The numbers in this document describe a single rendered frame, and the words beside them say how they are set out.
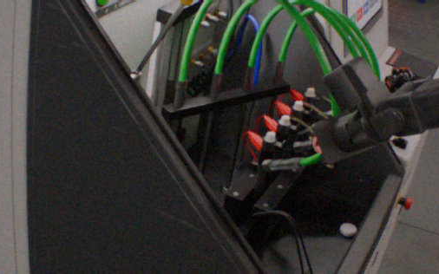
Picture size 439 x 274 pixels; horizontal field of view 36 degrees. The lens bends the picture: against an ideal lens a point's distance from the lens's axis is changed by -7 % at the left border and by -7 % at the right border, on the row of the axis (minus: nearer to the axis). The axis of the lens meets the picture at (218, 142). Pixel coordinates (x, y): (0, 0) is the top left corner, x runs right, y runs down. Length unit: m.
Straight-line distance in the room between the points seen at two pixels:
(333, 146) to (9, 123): 0.55
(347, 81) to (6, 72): 0.56
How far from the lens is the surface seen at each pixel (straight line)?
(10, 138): 1.23
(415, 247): 3.11
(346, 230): 1.62
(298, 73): 1.64
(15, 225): 1.34
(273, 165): 1.25
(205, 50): 1.67
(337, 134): 1.07
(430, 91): 0.92
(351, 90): 0.99
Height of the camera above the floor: 1.79
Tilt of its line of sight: 31 degrees down
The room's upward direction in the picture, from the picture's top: 10 degrees clockwise
